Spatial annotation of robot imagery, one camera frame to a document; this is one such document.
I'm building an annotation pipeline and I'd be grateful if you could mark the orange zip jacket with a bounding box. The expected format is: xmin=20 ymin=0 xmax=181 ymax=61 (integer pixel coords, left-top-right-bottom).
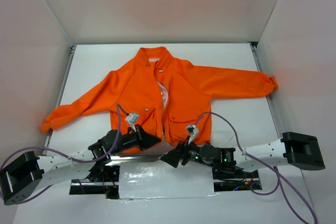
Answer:
xmin=40 ymin=47 xmax=278 ymax=146

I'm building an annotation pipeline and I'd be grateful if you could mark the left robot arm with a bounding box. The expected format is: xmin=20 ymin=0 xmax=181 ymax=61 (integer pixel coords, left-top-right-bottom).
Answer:
xmin=1 ymin=126 xmax=161 ymax=206

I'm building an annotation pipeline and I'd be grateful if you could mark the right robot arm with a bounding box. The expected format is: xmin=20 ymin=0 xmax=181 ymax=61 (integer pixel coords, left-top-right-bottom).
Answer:
xmin=160 ymin=132 xmax=325 ymax=177

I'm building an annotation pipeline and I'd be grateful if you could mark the white foil-edged panel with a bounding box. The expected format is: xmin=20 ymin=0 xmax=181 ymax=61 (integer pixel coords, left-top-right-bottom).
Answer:
xmin=119 ymin=162 xmax=216 ymax=199

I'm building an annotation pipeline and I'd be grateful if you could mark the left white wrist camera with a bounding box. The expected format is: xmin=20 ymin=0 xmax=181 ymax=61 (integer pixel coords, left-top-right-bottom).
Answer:
xmin=125 ymin=112 xmax=140 ymax=132

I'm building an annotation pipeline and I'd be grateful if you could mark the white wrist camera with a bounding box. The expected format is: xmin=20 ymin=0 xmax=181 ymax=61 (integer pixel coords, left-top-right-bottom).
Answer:
xmin=185 ymin=124 xmax=199 ymax=144
xmin=125 ymin=112 xmax=140 ymax=132

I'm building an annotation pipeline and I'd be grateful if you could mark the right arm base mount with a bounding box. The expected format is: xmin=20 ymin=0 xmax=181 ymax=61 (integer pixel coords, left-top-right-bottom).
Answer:
xmin=210 ymin=164 xmax=259 ymax=192

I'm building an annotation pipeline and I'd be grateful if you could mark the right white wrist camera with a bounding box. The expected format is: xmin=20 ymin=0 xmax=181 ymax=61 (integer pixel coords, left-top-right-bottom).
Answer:
xmin=185 ymin=124 xmax=199 ymax=144

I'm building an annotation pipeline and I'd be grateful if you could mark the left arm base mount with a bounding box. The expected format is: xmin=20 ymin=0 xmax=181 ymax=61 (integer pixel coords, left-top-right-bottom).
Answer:
xmin=69 ymin=165 xmax=120 ymax=199

